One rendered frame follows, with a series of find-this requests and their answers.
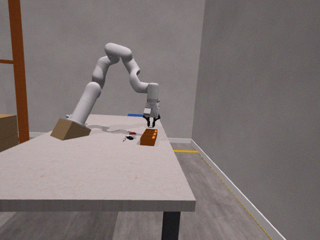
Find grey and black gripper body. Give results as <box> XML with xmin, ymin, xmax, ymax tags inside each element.
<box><xmin>145</xmin><ymin>102</ymin><xmax>160</xmax><ymax>118</ymax></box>

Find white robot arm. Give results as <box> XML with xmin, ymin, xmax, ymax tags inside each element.
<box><xmin>66</xmin><ymin>43</ymin><xmax>160</xmax><ymax>127</ymax></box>

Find orange rack of bins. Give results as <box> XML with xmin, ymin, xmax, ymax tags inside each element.
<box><xmin>140</xmin><ymin>128</ymin><xmax>158</xmax><ymax>146</ymax></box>

